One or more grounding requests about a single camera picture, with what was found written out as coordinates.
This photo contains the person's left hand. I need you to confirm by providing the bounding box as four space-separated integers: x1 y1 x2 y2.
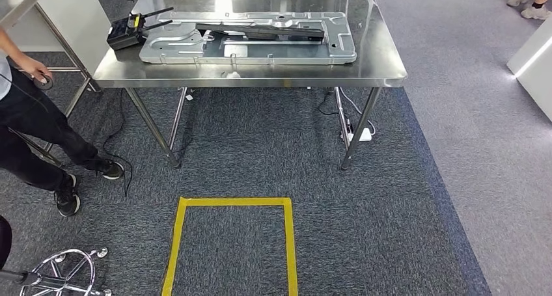
19 55 53 85

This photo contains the small dark handheld object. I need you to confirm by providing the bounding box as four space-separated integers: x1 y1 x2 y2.
33 74 55 92

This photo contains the black plastic plate part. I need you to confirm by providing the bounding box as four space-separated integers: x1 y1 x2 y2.
195 22 325 42

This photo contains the stainless steel workbench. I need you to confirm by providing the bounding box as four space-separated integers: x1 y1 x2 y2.
92 0 408 170

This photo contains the person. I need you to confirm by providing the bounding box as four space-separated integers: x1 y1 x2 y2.
0 27 126 218
504 0 552 20

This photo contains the white panel steel-leg table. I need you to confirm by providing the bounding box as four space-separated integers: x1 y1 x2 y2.
0 0 112 168

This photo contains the black wifi router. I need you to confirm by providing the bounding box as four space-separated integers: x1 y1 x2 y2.
107 7 174 51

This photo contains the stamped sheet metal panel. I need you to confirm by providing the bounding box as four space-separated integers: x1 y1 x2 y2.
139 11 358 66

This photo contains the black round stool chrome base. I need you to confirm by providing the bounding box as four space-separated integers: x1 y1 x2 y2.
0 216 113 296

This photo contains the yellow floor tape square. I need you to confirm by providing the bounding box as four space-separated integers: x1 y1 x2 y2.
161 196 299 296

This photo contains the white power strip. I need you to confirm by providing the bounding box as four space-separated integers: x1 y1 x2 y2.
340 120 374 142

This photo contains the white lit display plinth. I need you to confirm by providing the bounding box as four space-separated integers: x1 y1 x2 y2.
506 18 552 122

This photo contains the black floor cable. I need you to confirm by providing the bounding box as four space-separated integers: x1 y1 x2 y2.
101 89 133 198

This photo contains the black power cable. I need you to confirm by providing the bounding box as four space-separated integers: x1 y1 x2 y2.
317 89 342 117

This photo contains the white power cable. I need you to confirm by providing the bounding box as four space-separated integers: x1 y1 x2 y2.
338 87 376 136

